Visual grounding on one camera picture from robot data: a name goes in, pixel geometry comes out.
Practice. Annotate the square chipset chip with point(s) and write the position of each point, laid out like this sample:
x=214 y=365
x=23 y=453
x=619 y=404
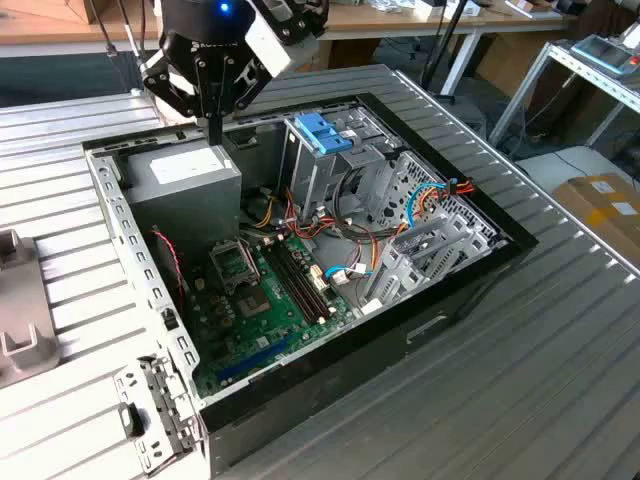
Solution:
x=254 y=306

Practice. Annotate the grey metal disk bay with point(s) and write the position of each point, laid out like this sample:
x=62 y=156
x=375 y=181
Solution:
x=400 y=280

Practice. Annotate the blue expansion slot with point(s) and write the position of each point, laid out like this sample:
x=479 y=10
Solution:
x=255 y=359

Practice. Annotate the grey parts rack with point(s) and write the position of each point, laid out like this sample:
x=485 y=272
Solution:
x=25 y=310

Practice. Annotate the cardboard box white labels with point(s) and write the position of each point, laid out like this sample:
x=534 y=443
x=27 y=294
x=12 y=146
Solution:
x=600 y=210

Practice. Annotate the black RAM slot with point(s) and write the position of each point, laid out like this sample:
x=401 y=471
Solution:
x=306 y=278
x=291 y=286

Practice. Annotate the CPU socket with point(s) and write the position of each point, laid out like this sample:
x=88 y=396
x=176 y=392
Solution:
x=232 y=264

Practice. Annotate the white side table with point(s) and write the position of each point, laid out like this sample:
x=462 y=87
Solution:
x=550 y=170

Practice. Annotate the black plastic latch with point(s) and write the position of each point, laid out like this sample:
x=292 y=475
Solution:
x=131 y=420

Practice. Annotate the blue plastic drive rail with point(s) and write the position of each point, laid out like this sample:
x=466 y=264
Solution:
x=320 y=132

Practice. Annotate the wooden desk white frame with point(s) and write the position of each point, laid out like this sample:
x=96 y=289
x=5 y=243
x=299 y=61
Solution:
x=400 y=20
x=50 y=30

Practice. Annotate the black tripod stand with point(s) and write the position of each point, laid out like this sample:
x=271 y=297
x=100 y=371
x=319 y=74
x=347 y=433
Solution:
x=450 y=37

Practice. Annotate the black PC case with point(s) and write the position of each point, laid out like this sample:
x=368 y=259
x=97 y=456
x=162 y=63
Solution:
x=350 y=360

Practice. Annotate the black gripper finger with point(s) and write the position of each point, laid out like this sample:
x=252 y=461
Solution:
x=170 y=95
x=225 y=90

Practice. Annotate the green motherboard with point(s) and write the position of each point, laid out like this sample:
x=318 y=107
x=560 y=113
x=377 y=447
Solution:
x=280 y=332

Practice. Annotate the grey metal drive cage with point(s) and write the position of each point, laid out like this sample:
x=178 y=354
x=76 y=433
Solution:
x=320 y=180

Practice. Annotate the grey power supply unit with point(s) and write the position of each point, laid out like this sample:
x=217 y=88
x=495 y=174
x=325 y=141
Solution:
x=185 y=205

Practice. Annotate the grey metal slot bracket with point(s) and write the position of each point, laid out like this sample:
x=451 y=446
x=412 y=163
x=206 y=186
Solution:
x=130 y=387

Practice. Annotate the pale blue teach pendant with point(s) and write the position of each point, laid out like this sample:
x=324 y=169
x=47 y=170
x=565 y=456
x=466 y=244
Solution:
x=600 y=52

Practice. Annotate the brown cardboard box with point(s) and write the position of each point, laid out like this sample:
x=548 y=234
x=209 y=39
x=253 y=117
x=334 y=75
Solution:
x=510 y=60
x=570 y=100
x=65 y=7

